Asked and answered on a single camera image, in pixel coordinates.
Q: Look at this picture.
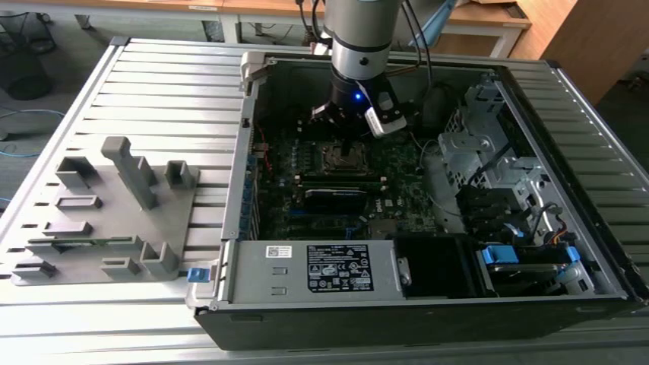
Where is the black graphics card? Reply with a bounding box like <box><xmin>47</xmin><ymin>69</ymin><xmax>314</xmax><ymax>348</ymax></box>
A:
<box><xmin>303</xmin><ymin>188</ymin><xmax>371</xmax><ymax>214</ymax></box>

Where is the black disk wire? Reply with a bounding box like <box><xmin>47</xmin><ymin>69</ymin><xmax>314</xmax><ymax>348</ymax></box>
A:
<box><xmin>537</xmin><ymin>202</ymin><xmax>564</xmax><ymax>233</ymax></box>

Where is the wooden desk white frame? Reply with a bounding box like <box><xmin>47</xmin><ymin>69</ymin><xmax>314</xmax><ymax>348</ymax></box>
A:
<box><xmin>435</xmin><ymin>2</ymin><xmax>532</xmax><ymax>59</ymax></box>
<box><xmin>223</xmin><ymin>0</ymin><xmax>326</xmax><ymax>45</ymax></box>
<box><xmin>0</xmin><ymin>0</ymin><xmax>227</xmax><ymax>30</ymax></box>

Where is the CPU socket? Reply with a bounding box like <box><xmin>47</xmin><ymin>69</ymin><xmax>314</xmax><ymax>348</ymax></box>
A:
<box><xmin>315</xmin><ymin>140</ymin><xmax>380</xmax><ymax>176</ymax></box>

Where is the thin red wire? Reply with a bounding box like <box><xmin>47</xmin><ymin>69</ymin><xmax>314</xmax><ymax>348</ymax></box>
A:
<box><xmin>255</xmin><ymin>124</ymin><xmax>274</xmax><ymax>172</ymax></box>

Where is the silver CPU plate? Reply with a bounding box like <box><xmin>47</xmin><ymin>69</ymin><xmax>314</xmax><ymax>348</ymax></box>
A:
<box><xmin>334</xmin><ymin>148</ymin><xmax>363</xmax><ymax>167</ymax></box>

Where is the green RAM stick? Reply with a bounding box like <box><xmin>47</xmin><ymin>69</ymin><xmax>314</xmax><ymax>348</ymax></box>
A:
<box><xmin>28</xmin><ymin>236</ymin><xmax>136</xmax><ymax>249</ymax></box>
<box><xmin>302</xmin><ymin>173</ymin><xmax>383</xmax><ymax>182</ymax></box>

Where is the hard disk blue carrier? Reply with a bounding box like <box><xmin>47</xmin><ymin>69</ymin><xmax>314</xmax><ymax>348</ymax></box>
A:
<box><xmin>477</xmin><ymin>245</ymin><xmax>583</xmax><ymax>297</ymax></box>

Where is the blue floor cable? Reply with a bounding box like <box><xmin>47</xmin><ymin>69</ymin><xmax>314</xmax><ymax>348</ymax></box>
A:
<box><xmin>0</xmin><ymin>108</ymin><xmax>66</xmax><ymax>159</ymax></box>

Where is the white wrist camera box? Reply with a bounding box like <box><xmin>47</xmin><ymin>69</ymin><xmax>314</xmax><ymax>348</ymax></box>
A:
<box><xmin>363</xmin><ymin>90</ymin><xmax>409</xmax><ymax>138</ymax></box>

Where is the gray power supply unit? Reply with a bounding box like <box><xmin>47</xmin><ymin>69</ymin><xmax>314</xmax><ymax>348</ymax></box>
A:
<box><xmin>216</xmin><ymin>239</ymin><xmax>408</xmax><ymax>305</ymax></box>

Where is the gray plastic parts rack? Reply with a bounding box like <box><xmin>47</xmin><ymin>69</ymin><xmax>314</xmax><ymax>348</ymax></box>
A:
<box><xmin>10</xmin><ymin>135</ymin><xmax>203</xmax><ymax>287</ymax></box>

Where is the wooden cabinet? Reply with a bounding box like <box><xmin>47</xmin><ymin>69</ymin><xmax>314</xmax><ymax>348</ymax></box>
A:
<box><xmin>509</xmin><ymin>0</ymin><xmax>649</xmax><ymax>106</ymax></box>

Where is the black mesh waste bin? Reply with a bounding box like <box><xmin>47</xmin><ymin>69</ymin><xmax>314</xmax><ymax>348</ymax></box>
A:
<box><xmin>0</xmin><ymin>11</ymin><xmax>58</xmax><ymax>102</ymax></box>

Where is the silver metal drive cage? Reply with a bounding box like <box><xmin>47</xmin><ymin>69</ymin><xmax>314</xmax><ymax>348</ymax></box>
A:
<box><xmin>436</xmin><ymin>74</ymin><xmax>557</xmax><ymax>214</ymax></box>

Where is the metal socket cover frame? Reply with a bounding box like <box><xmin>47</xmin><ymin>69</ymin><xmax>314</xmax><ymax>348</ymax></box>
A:
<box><xmin>322</xmin><ymin>141</ymin><xmax>376</xmax><ymax>175</ymax></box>

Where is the black plastic disk bay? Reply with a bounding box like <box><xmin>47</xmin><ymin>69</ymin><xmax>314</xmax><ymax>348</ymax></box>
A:
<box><xmin>455</xmin><ymin>185</ymin><xmax>537</xmax><ymax>239</ymax></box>

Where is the black open PC case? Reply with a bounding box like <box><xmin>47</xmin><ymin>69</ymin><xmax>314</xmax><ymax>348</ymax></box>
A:
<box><xmin>184</xmin><ymin>49</ymin><xmax>649</xmax><ymax>351</ymax></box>

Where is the black looped cable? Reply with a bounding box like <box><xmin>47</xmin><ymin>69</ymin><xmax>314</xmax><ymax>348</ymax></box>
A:
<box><xmin>420</xmin><ymin>84</ymin><xmax>467</xmax><ymax>134</ymax></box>

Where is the green motherboard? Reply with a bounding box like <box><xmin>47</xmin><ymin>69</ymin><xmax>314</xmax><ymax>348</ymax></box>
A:
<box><xmin>251</xmin><ymin>116</ymin><xmax>460</xmax><ymax>241</ymax></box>

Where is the multicolour power wire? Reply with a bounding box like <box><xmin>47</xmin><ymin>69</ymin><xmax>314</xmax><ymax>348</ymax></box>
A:
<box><xmin>545</xmin><ymin>226</ymin><xmax>579</xmax><ymax>248</ymax></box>

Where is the pale blue teach pendant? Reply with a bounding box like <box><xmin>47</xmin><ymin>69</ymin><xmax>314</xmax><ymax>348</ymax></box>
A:
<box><xmin>408</xmin><ymin>0</ymin><xmax>457</xmax><ymax>49</ymax></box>

